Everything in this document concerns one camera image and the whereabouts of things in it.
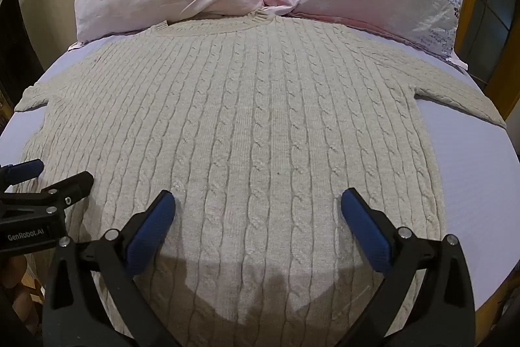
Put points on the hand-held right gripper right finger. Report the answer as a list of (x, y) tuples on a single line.
[(363, 227)]

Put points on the white bed sheet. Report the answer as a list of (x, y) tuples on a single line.
[(471, 172)]

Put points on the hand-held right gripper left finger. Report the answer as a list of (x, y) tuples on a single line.
[(151, 223)]

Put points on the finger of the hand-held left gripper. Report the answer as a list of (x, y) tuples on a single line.
[(71, 188), (28, 168)]

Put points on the yellow wooden door frame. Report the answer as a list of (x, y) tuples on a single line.
[(501, 26)]

